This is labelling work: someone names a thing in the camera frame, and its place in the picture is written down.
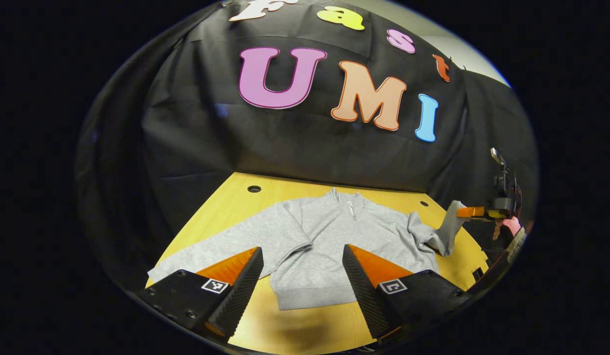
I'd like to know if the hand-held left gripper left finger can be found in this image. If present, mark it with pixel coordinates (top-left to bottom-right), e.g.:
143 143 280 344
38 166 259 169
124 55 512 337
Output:
136 247 265 342

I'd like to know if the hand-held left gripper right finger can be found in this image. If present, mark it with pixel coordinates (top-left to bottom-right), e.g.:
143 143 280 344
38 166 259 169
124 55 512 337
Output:
341 244 474 342

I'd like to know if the grey zip-neck sweatshirt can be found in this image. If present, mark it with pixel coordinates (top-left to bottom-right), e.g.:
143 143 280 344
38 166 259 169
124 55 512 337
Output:
147 187 469 311

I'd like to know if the black backdrop cloth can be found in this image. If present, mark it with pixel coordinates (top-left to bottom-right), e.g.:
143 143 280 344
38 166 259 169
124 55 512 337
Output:
76 0 540 279

